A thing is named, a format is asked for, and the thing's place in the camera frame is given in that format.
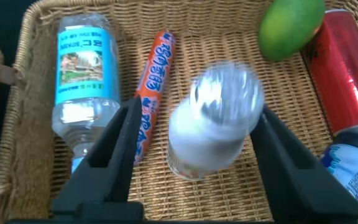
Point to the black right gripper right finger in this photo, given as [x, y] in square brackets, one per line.
[300, 193]

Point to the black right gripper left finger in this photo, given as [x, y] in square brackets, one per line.
[104, 183]

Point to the white milk drink bottle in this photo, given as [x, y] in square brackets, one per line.
[210, 133]

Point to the orange sausage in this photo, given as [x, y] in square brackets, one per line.
[157, 74]

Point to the wicker basket with food items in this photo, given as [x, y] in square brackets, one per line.
[197, 199]

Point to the jar with dark blue cap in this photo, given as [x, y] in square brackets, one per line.
[353, 168]

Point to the water bottle with blue label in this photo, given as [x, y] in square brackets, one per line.
[85, 68]

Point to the red drink can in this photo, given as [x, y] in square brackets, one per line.
[340, 68]

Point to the green mango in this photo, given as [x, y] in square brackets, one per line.
[287, 28]

